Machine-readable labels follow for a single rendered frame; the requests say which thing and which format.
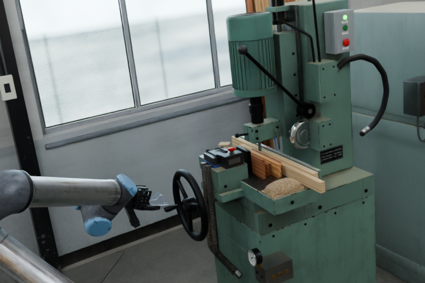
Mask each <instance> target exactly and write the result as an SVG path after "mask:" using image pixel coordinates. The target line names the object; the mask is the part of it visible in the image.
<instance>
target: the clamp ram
mask: <svg viewBox="0 0 425 283"><path fill-rule="evenodd" d="M236 148H237V150H239V151H241V152H243V161H244V162H245V163H247V168H248V173H251V172H252V161H251V153H250V150H247V149H245V148H243V147H241V146H237V147H236Z"/></svg>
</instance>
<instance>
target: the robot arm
mask: <svg viewBox="0 0 425 283"><path fill-rule="evenodd" d="M141 186H142V185H135V183H134V182H133V181H132V180H131V179H130V178H128V177H127V176H126V175H124V174H119V175H118V176H117V177H116V178H115V179H108V180H105V179H79V178H54V177H40V176H30V175H29V174H28V173H27V172H25V171H23V170H16V169H10V170H5V171H0V220H2V219H4V218H5V217H7V216H9V215H11V214H20V213H22V212H24V211H26V209H27V208H30V207H70V206H74V207H75V210H81V214H82V218H83V223H84V228H85V230H86V231H87V233H88V234H89V235H91V236H95V237H99V236H103V235H105V234H107V233H108V232H109V231H110V230H111V226H112V223H111V221H112V220H113V219H114V218H115V217H116V216H117V214H118V213H119V212H120V211H121V209H122V208H123V207H124V209H125V211H126V214H127V216H128V218H129V221H130V224H131V225H132V227H133V226H134V228H136V227H138V226H140V221H139V219H138V218H137V216H136V214H135V212H134V209H137V210H150V211H153V210H160V209H163V208H165V207H167V206H169V204H168V203H164V196H163V195H161V194H160V192H158V191H157V192H155V194H154V195H153V196H151V193H152V191H148V187H146V186H143V187H141ZM0 283H74V282H72V281H71V280H70V279H69V278H67V277H66V276H64V275H63V274H62V273H60V272H59V271H57V270H56V269H55V268H54V267H52V266H51V265H50V264H48V263H47V262H45V261H44V260H43V259H42V258H40V257H39V256H37V255H36V254H35V253H33V252H32V251H30V250H29V249H28V248H27V247H25V246H24V245H22V244H21V243H20V242H19V241H17V240H16V239H15V238H13V237H12V236H10V235H9V234H8V233H7V232H5V231H4V229H3V228H2V227H0Z"/></svg>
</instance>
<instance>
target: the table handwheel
mask: <svg viewBox="0 0 425 283"><path fill-rule="evenodd" d="M181 177H184V178H185V179H186V180H187V182H188V183H189V185H190V186H191V188H192V190H193V192H194V195H195V197H196V198H194V197H192V196H191V197H188V196H187V194H186V192H185V190H184V188H183V185H182V183H181V181H180V178H181ZM180 191H181V193H182V195H183V197H184V199H183V200H182V201H181V198H180ZM173 198H174V202H175V204H177V205H178V208H177V209H176V211H177V213H178V216H179V218H180V221H181V223H182V225H183V227H184V229H185V230H186V232H187V234H188V235H189V236H190V237H191V238H192V239H193V240H195V241H203V240H204V239H205V238H206V236H207V233H208V228H209V219H208V214H207V208H206V203H205V201H204V196H203V195H202V192H201V190H200V188H199V185H198V184H197V181H196V180H195V179H194V177H193V176H192V175H191V173H189V172H188V171H186V170H184V169H180V170H178V171H176V172H175V175H174V176H173ZM198 208H199V211H200V219H201V230H200V234H197V233H196V232H195V231H194V230H193V222H192V212H196V211H197V209H198ZM185 213H186V214H188V220H187V218H186V215H185Z"/></svg>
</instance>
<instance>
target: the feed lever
mask: <svg viewBox="0 0 425 283"><path fill-rule="evenodd" d="M238 53H239V54H241V55H246V56H247V57H248V58H249V59H250V60H251V61H252V62H253V63H254V64H255V65H256V66H257V67H258V68H259V69H260V70H261V71H262V72H263V73H265V74H266V75H267V76H268V77H269V78H270V79H271V80H272V81H273V82H274V83H275V84H277V86H279V87H280V88H281V89H282V90H283V91H284V92H285V93H286V94H287V95H288V96H289V97H290V98H291V99H292V100H293V101H294V102H295V103H296V104H297V105H298V106H297V114H298V115H299V116H301V117H304V118H307V119H310V118H312V117H313V116H314V115H317V116H320V115H321V113H320V112H318V111H316V107H315V105H314V104H311V103H308V102H300V101H299V100H298V99H296V98H295V97H294V96H293V95H292V94H291V93H290V92H289V91H288V90H287V89H286V88H285V87H284V86H283V85H282V84H281V83H280V82H279V81H278V80H277V79H276V78H275V77H274V76H273V75H271V74H270V73H269V72H268V71H267V70H266V69H265V68H264V67H263V66H262V65H261V64H260V63H259V62H257V61H256V60H255V59H254V58H253V57H252V56H251V55H250V54H249V53H248V52H247V47H246V46H245V45H240V46H239V47H238Z"/></svg>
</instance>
